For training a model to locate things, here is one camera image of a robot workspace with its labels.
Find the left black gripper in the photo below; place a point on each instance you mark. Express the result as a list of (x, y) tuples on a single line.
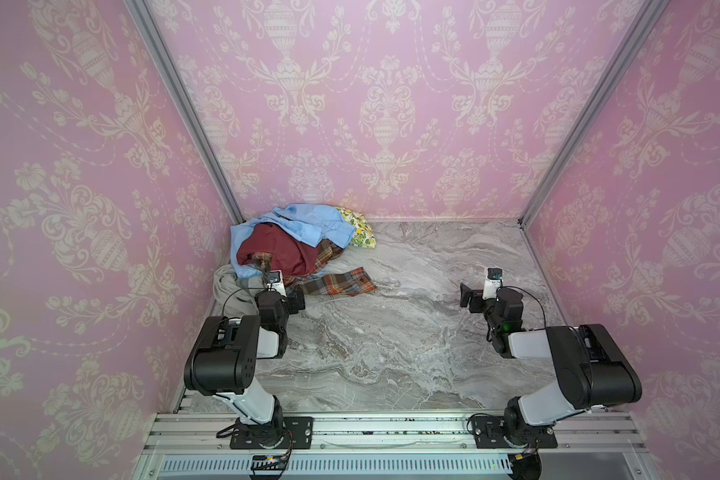
[(294, 301)]

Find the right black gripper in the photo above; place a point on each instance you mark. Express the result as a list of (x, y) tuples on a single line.
[(474, 297)]

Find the plaid red orange cloth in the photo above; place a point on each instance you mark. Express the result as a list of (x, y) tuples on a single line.
[(351, 283)]

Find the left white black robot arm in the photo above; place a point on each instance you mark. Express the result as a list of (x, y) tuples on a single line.
[(222, 364)]

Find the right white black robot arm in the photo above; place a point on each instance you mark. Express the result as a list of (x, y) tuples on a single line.
[(590, 371)]

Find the maroon cloth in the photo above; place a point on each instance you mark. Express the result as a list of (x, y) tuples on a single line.
[(272, 248)]

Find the grey beige cloth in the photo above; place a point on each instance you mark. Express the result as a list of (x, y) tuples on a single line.
[(236, 295)]

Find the yellow floral cloth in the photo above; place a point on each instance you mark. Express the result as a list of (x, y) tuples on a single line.
[(363, 236)]

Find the light blue shirt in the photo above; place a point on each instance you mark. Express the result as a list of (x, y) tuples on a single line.
[(306, 223)]

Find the black round connector right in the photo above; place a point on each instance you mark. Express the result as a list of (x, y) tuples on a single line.
[(525, 466)]

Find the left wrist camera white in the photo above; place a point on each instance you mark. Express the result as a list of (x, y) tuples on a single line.
[(274, 280)]

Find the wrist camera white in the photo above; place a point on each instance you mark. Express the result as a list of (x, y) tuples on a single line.
[(274, 280), (493, 281)]

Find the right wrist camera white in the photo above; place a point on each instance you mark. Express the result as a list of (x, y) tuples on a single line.
[(493, 281)]

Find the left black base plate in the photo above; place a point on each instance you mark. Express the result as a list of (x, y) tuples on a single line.
[(291, 432)]

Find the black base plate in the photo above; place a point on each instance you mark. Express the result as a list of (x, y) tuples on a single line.
[(493, 432), (291, 432)]

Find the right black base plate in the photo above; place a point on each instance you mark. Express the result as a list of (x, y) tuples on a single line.
[(493, 432)]

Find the small electronics board with wires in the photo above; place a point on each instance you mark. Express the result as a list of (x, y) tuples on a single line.
[(269, 467)]

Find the aluminium front rail frame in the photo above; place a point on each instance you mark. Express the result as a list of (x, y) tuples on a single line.
[(596, 445)]

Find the white vented cable duct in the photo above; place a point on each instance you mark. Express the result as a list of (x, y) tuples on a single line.
[(338, 465)]

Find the left corner aluminium post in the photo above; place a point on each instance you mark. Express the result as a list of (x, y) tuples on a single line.
[(169, 72)]

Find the corner aluminium post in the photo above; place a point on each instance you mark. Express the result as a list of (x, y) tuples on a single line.
[(169, 72), (642, 25)]

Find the right corner aluminium post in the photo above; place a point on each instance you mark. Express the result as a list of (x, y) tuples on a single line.
[(642, 25)]

